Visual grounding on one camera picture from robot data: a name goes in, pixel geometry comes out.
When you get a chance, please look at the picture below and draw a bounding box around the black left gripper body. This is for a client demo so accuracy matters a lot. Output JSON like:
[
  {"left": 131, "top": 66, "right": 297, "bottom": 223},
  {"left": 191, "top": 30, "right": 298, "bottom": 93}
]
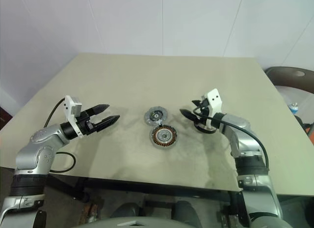
[{"left": 77, "top": 111, "right": 98, "bottom": 136}]

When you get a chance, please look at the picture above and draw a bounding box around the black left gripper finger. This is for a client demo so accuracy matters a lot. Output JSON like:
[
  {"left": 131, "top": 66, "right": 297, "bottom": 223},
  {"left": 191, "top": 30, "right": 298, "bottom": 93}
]
[
  {"left": 94, "top": 114, "right": 121, "bottom": 132},
  {"left": 86, "top": 104, "right": 110, "bottom": 118}
]

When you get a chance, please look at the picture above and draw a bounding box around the motor stator with copper windings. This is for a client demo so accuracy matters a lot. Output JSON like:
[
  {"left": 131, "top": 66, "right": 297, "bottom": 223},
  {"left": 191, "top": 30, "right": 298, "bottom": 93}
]
[{"left": 149, "top": 124, "right": 179, "bottom": 149}]

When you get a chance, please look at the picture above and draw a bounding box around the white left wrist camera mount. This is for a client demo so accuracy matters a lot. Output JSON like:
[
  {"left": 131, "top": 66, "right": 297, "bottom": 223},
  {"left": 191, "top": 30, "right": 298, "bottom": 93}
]
[{"left": 63, "top": 95, "right": 84, "bottom": 139}]

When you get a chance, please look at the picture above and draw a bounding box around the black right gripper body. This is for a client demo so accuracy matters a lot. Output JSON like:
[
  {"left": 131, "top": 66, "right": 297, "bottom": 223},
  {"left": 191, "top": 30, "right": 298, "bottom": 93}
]
[{"left": 196, "top": 97, "right": 211, "bottom": 122}]

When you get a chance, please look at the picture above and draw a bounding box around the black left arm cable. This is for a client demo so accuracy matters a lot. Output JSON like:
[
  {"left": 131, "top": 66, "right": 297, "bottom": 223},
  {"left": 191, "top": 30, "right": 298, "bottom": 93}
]
[{"left": 43, "top": 97, "right": 76, "bottom": 174}]

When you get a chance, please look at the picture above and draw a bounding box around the black table frame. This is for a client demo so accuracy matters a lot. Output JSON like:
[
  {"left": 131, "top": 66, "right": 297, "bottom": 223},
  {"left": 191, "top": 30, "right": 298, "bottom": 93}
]
[{"left": 46, "top": 175, "right": 246, "bottom": 201}]

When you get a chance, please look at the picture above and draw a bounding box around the grey robot torso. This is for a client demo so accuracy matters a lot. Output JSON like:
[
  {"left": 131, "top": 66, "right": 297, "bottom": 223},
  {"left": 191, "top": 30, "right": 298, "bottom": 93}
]
[{"left": 80, "top": 214, "right": 251, "bottom": 228}]

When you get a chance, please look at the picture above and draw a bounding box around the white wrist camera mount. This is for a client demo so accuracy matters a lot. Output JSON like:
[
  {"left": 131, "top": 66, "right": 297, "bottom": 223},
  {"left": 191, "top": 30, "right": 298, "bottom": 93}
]
[
  {"left": 63, "top": 95, "right": 84, "bottom": 139},
  {"left": 201, "top": 89, "right": 223, "bottom": 129}
]

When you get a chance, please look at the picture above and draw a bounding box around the dark red cabinet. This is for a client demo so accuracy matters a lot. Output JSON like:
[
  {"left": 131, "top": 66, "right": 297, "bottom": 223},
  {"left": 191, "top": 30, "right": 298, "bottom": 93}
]
[{"left": 0, "top": 105, "right": 13, "bottom": 130}]

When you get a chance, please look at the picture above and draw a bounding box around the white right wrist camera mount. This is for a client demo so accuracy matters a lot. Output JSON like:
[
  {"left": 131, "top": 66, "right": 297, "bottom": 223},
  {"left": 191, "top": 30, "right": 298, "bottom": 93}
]
[{"left": 201, "top": 89, "right": 223, "bottom": 129}]

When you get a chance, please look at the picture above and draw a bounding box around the orange object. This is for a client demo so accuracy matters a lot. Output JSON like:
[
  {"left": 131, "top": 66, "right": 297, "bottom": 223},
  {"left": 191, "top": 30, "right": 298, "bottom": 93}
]
[{"left": 304, "top": 122, "right": 314, "bottom": 145}]

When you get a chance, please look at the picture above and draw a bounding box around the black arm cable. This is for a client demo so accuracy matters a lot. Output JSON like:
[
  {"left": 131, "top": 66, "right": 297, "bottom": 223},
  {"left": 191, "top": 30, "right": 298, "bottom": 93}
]
[
  {"left": 43, "top": 97, "right": 76, "bottom": 174},
  {"left": 192, "top": 107, "right": 270, "bottom": 171}
]

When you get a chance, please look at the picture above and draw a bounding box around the grey round motor cover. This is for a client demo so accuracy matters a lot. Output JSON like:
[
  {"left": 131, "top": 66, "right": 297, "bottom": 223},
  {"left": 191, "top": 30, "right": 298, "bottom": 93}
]
[{"left": 143, "top": 106, "right": 169, "bottom": 127}]

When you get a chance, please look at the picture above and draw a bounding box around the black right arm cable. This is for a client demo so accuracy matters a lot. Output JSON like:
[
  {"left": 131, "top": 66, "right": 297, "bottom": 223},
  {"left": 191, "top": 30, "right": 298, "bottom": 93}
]
[{"left": 192, "top": 107, "right": 270, "bottom": 171}]

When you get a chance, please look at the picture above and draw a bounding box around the dark rounded shape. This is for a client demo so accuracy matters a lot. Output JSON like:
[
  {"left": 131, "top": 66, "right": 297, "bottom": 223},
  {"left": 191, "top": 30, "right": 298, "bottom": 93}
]
[
  {"left": 173, "top": 200, "right": 200, "bottom": 221},
  {"left": 110, "top": 203, "right": 138, "bottom": 219}
]

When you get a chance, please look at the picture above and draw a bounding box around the rusty brown floor piece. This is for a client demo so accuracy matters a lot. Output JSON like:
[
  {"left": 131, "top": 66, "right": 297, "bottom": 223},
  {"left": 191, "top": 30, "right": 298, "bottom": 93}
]
[{"left": 84, "top": 202, "right": 99, "bottom": 223}]

